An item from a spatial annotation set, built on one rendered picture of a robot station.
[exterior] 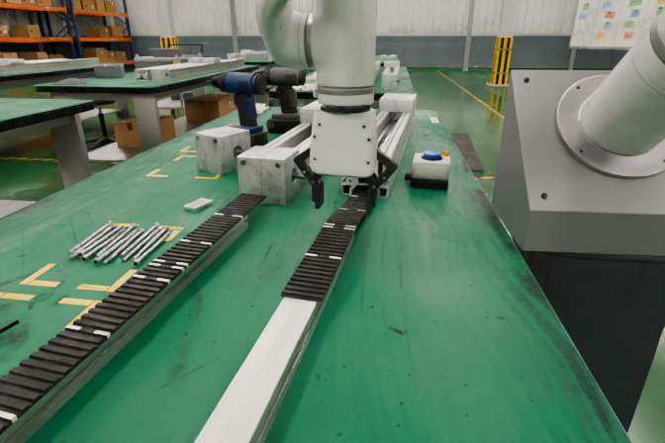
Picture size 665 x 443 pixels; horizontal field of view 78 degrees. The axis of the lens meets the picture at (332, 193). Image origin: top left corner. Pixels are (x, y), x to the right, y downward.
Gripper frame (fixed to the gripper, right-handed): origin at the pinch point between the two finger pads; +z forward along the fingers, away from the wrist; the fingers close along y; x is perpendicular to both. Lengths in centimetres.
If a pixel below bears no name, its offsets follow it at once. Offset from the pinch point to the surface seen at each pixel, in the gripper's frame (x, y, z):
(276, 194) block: 10.0, -15.9, 3.9
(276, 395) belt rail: -35.7, 2.1, 4.1
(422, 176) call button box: 27.0, 11.4, 3.4
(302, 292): -21.9, -0.1, 3.0
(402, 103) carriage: 76, 2, -5
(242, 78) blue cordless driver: 49, -40, -14
